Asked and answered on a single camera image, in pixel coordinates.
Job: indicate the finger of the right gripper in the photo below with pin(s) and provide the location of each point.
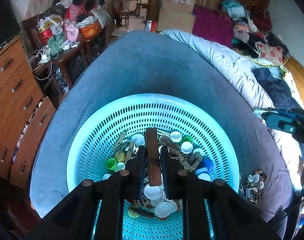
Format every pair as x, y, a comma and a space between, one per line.
276, 119

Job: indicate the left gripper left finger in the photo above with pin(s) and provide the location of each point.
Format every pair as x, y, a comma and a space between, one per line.
134, 184

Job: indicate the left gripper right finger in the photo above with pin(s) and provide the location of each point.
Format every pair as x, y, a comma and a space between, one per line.
171, 178

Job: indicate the brown wooden clothespin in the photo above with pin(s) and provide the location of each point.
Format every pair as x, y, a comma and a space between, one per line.
151, 143

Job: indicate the green felt bottle cap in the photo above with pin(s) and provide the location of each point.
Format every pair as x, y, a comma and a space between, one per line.
111, 164

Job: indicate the navy blue jacket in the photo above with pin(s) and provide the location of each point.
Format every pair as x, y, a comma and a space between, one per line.
277, 89

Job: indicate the cyan plastic basket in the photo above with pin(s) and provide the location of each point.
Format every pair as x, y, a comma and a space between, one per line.
93, 144

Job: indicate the wooden headboard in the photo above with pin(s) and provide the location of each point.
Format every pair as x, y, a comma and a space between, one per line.
297, 71

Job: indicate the red patterned pillow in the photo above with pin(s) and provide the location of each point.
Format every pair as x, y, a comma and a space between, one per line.
270, 53

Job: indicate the white duvet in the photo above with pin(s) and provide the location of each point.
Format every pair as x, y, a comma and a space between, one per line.
236, 69

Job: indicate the blue bed blanket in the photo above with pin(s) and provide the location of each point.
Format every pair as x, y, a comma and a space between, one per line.
145, 62

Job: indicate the magenta cloth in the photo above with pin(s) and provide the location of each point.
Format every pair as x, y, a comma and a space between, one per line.
212, 26

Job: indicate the wooden drawer dresser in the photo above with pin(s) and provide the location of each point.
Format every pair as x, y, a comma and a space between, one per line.
24, 114

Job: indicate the white power strip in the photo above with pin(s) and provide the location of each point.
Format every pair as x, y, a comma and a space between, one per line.
44, 59

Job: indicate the cluttered wooden side table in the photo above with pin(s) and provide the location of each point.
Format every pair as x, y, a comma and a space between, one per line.
73, 33

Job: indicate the stacked cardboard boxes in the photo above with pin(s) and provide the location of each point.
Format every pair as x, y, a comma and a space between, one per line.
176, 14

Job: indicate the black flat television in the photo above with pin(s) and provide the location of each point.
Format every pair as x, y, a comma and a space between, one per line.
9, 26

